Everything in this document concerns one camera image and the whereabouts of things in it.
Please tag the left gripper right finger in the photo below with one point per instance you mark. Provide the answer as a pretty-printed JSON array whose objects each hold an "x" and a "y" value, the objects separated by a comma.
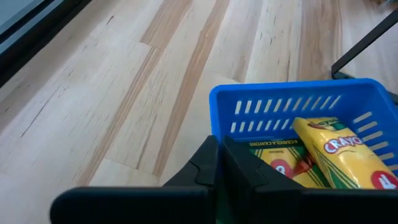
[{"x": 295, "y": 202}]

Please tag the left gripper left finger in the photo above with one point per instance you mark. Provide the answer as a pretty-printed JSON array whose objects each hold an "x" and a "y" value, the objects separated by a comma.
[{"x": 146, "y": 199}]

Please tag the yellow Crayola crayon box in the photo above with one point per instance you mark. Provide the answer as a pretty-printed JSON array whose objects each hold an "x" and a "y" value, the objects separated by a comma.
[{"x": 289, "y": 158}]

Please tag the small yellow crayon pack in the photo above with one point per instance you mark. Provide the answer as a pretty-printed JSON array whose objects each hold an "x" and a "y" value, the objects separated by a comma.
[{"x": 342, "y": 149}]

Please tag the black perforated metal shelf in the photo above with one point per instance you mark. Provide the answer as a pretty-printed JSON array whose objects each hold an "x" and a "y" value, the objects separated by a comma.
[{"x": 363, "y": 43}]

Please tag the blue plastic basket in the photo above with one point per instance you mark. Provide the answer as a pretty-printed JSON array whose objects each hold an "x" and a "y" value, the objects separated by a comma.
[{"x": 280, "y": 102}]

